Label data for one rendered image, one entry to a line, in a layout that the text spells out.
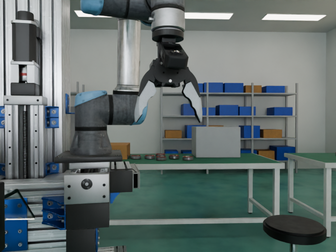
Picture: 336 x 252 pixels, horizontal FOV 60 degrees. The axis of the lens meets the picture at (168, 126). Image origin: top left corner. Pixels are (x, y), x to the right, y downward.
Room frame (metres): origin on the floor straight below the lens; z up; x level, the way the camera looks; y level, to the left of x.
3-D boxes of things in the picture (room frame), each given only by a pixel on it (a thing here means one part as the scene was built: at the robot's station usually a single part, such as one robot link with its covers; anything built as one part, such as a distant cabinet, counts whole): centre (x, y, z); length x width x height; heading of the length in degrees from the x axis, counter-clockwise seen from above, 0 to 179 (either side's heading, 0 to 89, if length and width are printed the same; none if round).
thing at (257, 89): (6.67, -1.89, 1.87); 0.40 x 0.36 x 0.17; 2
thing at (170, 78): (0.66, 0.00, 1.29); 0.09 x 0.08 x 0.12; 11
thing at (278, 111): (6.69, -2.56, 1.37); 0.42 x 0.42 x 0.19; 3
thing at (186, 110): (6.59, -0.46, 1.41); 0.42 x 0.28 x 0.26; 5
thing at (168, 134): (6.58, -0.11, 0.87); 0.40 x 0.36 x 0.17; 3
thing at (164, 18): (0.65, 0.00, 1.37); 0.08 x 0.08 x 0.05
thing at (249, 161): (3.20, -0.01, 0.37); 2.20 x 0.90 x 0.75; 93
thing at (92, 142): (1.08, 0.29, 1.09); 0.15 x 0.15 x 0.10
